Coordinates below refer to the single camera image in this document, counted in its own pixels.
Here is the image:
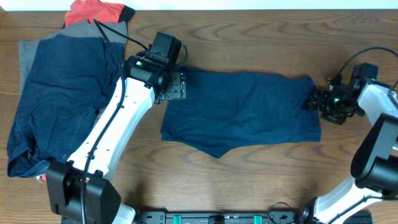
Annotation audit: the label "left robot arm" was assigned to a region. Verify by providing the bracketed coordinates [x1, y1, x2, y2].
[45, 32, 187, 224]

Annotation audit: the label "navy shorts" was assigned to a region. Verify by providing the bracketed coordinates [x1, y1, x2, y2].
[160, 67, 322, 158]
[7, 35, 125, 178]

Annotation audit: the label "grey shorts in pile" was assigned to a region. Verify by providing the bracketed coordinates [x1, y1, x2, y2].
[18, 21, 128, 95]

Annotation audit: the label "red garment with black trim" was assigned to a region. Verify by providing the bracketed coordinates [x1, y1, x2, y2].
[39, 0, 136, 182]

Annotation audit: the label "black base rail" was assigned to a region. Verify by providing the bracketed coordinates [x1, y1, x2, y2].
[134, 198, 373, 224]

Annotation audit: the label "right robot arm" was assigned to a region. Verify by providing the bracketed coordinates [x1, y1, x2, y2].
[299, 63, 397, 223]

